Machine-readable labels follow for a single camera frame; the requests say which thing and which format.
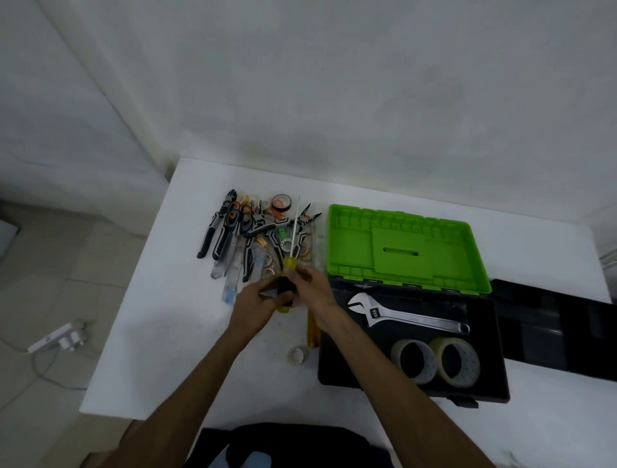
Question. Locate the silver adjustable wrench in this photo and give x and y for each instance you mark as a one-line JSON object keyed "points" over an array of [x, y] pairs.
{"points": [[409, 318]]}

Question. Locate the person's left forearm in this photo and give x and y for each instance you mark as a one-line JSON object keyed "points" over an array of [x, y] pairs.
{"points": [[193, 395]]}

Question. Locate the black toolbox with green lid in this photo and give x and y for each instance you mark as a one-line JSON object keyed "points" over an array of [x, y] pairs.
{"points": [[352, 241]]}

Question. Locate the person's right forearm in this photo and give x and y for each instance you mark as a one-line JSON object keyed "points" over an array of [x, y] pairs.
{"points": [[400, 395]]}

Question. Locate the yellow black screwdriver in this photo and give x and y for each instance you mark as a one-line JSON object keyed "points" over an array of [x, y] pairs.
{"points": [[289, 264]]}

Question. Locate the person's right hand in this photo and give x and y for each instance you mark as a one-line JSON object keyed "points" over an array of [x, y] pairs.
{"points": [[315, 296]]}

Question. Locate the white masking tape roll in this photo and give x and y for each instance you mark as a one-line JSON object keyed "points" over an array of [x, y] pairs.
{"points": [[429, 371]]}

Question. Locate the black toolbox tray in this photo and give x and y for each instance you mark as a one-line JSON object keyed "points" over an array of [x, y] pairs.
{"points": [[554, 332]]}

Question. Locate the clear packing tape roll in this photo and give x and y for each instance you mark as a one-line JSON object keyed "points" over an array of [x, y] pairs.
{"points": [[470, 373]]}

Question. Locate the white power strip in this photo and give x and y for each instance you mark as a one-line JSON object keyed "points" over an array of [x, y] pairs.
{"points": [[48, 340]]}

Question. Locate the black tape roll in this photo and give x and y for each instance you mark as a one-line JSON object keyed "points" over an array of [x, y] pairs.
{"points": [[273, 206]]}

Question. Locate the pile of small tape rolls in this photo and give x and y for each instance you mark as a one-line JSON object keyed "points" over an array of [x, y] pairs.
{"points": [[267, 262]]}

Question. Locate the grey cabinet panel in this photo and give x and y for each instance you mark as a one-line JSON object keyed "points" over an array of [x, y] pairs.
{"points": [[7, 241]]}

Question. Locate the white plug adapter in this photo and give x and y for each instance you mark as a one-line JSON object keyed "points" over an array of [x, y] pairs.
{"points": [[74, 340]]}

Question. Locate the person's left hand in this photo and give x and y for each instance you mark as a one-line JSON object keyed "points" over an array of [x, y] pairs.
{"points": [[255, 308]]}

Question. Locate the brown cardboard piece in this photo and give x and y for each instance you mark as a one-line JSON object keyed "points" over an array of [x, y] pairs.
{"points": [[108, 431]]}

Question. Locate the person's black clothing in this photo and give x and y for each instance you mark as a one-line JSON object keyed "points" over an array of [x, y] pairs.
{"points": [[289, 443]]}

